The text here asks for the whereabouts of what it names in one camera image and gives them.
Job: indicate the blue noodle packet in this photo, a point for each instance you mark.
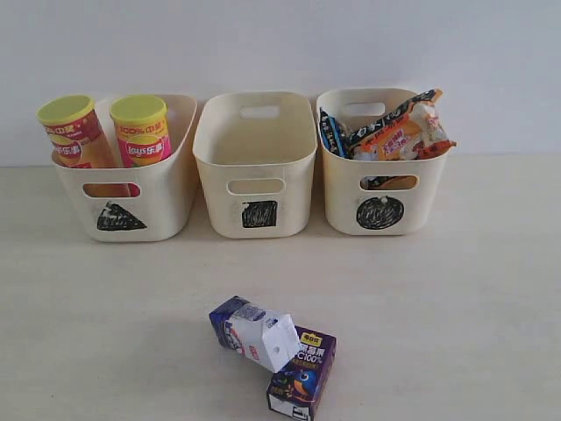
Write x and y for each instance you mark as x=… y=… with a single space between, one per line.
x=333 y=134

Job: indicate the white blue milk carton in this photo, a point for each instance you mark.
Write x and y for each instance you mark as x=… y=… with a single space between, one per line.
x=266 y=337

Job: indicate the orange snack bag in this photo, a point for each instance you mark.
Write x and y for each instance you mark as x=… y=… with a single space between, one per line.
x=412 y=131

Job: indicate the pink Lays chips can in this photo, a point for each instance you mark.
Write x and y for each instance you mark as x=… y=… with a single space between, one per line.
x=140 y=123

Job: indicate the purple juice box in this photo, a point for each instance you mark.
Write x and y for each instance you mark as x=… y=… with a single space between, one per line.
x=297 y=389

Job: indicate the yellow Lays chips can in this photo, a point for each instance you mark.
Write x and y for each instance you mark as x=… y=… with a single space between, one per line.
x=74 y=129

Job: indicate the middle cream plastic bin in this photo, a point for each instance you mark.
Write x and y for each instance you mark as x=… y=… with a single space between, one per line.
x=255 y=153

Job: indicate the cream plastic bin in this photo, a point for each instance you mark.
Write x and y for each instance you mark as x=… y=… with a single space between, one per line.
x=377 y=198
x=166 y=189
x=255 y=153

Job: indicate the right cream plastic bin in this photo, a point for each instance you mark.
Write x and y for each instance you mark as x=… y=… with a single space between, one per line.
x=377 y=198

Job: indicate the left cream plastic bin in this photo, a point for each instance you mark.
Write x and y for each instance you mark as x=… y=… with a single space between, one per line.
x=166 y=189

